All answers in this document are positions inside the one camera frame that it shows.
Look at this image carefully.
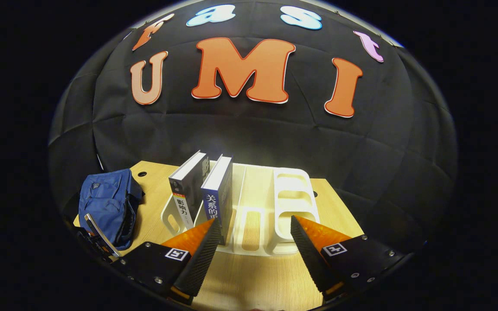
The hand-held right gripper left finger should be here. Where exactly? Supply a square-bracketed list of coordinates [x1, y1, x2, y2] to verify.
[111, 217, 223, 305]

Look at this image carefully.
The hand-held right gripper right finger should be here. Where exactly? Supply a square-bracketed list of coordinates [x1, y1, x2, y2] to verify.
[290, 215, 414, 302]

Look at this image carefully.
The blue schoolbag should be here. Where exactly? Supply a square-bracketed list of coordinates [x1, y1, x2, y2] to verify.
[78, 168, 145, 251]

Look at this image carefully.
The white bookshelf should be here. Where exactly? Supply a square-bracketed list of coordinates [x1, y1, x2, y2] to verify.
[161, 163, 321, 256]

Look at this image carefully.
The blue cover book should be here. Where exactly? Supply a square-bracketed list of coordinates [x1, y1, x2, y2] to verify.
[201, 154, 234, 246]

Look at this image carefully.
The black and white portrait book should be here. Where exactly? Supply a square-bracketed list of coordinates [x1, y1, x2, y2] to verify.
[169, 150, 211, 231]

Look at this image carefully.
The black backdrop cloth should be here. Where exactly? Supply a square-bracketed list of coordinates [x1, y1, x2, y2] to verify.
[48, 0, 458, 260]

